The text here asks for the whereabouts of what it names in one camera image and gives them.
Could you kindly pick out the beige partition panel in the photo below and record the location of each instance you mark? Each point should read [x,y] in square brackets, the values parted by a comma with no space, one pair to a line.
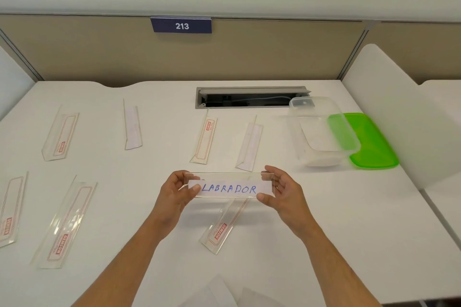
[108,51]

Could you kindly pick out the person's right forearm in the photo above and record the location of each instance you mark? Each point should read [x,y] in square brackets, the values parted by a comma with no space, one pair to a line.
[335,270]

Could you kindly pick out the person's left hand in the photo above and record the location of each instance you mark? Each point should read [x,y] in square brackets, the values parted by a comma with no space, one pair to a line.
[169,202]

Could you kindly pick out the acrylic sign holder blank insert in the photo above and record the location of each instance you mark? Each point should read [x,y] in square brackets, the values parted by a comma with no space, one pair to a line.
[249,146]
[132,128]

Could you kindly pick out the person's right hand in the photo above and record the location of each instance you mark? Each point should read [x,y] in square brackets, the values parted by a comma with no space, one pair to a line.
[290,206]

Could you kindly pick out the blue number sign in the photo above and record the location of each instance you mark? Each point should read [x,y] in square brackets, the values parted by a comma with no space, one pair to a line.
[182,26]

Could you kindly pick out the white desk divider panel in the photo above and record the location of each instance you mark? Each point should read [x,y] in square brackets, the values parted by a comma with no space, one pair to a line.
[396,112]
[12,80]

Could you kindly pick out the acrylic sign holder handwritten insert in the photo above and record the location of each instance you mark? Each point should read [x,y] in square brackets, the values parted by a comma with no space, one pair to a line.
[230,188]

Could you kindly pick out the person's right thumb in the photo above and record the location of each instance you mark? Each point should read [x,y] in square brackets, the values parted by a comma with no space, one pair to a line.
[265,198]

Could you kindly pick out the white paper sheet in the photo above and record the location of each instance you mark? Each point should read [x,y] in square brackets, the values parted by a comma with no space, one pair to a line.
[212,294]
[257,299]

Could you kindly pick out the clear plastic container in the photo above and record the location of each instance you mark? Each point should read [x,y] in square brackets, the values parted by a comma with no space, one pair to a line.
[317,137]

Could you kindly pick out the person's left forearm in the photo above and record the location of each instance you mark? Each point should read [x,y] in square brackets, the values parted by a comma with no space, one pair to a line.
[126,263]

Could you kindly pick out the person's left thumb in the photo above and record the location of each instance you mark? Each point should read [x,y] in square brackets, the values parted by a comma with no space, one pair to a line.
[192,192]

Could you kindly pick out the acrylic sign holder red-print insert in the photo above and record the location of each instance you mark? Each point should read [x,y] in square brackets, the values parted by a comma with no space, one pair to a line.
[66,224]
[10,206]
[204,139]
[62,135]
[223,227]

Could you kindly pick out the green plastic lid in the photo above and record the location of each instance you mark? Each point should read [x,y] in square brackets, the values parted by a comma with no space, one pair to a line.
[374,144]

